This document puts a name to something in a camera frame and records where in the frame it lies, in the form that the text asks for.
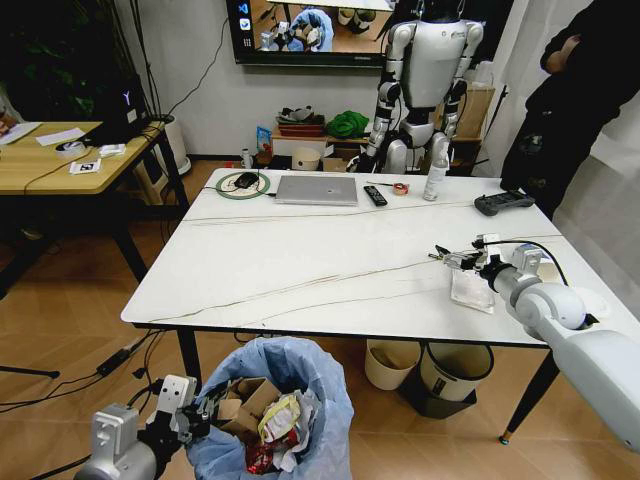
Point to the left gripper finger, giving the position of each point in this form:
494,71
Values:
212,397
197,429

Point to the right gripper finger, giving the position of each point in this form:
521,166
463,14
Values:
452,263
456,253

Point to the trash bin with blue bag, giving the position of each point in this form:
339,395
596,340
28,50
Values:
320,390

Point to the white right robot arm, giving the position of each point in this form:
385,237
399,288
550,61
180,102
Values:
575,330

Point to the white bin with black rim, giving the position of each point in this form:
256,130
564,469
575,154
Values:
452,375

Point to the cream waste bin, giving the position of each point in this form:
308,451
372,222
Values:
390,367

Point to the clear plastic packaging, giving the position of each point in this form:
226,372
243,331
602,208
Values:
470,292

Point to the brown cardboard box scrap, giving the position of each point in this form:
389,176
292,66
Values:
257,395

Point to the dark handheld controller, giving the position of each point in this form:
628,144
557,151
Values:
502,202

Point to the red crumpled wrapper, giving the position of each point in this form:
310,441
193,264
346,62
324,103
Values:
260,457

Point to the yellow white crumpled wrapper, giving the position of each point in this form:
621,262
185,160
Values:
280,415

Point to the clear spray bottle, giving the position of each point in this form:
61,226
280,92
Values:
435,175

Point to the black power adapter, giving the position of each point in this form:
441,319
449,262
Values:
114,363

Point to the white crumpled paper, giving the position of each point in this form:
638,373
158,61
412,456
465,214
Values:
305,430

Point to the black remote control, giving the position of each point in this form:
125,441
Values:
375,195

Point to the thin dark pen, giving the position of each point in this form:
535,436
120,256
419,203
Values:
380,183

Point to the white marble table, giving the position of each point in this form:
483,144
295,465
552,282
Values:
310,260

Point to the brown cardboard box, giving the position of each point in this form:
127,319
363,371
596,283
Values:
477,110

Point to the silver closed laptop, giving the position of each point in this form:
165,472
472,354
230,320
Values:
316,190

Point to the cream round bucket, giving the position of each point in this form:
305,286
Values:
306,160

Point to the silver humanoid robot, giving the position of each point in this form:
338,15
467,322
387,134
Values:
425,70

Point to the low wooden shelf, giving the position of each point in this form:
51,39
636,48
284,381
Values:
300,145

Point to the red flat box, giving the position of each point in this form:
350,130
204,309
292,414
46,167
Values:
300,130

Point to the green ringed round mat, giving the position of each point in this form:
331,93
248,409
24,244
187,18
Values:
225,191

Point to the black computer mouse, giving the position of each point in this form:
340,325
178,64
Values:
245,180

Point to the blue picture card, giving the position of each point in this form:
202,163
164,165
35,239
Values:
263,137

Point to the small white bottle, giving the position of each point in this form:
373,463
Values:
246,159

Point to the white plant pot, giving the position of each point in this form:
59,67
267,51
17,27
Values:
177,145

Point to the black white marker tag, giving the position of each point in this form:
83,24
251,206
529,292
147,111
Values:
85,167

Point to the small white box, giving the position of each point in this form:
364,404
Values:
112,150

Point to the wooden desk with black legs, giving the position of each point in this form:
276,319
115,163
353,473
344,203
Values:
50,172

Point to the white tape roll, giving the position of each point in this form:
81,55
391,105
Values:
70,149

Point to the white paper sheet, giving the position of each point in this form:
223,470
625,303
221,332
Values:
60,136
17,132

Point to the green leafy plant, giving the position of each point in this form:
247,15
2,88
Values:
55,55

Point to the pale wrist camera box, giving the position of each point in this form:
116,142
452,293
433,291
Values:
177,392
487,240

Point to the wall mounted monitor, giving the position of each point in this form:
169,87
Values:
310,30

